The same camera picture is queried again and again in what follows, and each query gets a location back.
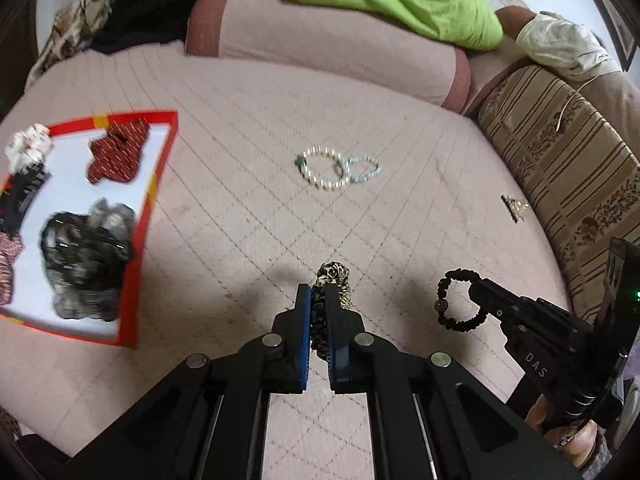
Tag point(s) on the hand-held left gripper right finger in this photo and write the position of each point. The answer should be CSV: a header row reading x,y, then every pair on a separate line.
x,y
336,340

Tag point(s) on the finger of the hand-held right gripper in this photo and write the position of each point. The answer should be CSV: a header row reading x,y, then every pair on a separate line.
x,y
495,296
497,317

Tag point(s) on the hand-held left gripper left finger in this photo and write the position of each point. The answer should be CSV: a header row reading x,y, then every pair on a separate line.
x,y
301,335

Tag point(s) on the thin black scrunchie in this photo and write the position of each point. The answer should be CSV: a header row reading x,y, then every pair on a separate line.
x,y
442,305

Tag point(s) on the leopard print scrunchie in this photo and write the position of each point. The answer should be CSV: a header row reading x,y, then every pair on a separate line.
x,y
332,272

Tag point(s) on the grey black organza scrunchie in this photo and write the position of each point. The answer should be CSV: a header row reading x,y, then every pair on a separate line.
x,y
85,290

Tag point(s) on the red polka dot scrunchie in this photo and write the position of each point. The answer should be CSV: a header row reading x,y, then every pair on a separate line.
x,y
117,155

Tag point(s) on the red cardboard box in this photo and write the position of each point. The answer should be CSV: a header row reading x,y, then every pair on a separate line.
x,y
65,190

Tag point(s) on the red plaid scrunchie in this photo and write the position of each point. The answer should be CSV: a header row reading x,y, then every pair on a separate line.
x,y
7,265

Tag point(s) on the black hair comb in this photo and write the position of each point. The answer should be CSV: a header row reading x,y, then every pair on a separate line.
x,y
20,200

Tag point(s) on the white cherry print scrunchie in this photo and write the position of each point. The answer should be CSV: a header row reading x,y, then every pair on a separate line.
x,y
27,145

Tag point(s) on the person's right hand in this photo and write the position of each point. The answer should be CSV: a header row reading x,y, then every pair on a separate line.
x,y
580,442

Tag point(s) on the gold hair clip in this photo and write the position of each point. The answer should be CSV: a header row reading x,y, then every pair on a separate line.
x,y
515,207

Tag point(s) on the striped brown cushion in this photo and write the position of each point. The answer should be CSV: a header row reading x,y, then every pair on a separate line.
x,y
565,160

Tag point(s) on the pink bolster pillow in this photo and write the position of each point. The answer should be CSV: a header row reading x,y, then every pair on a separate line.
x,y
325,35

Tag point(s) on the black cloth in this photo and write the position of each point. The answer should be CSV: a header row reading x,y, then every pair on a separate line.
x,y
160,10

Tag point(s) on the floral print cloth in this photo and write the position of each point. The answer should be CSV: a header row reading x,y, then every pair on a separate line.
x,y
75,15

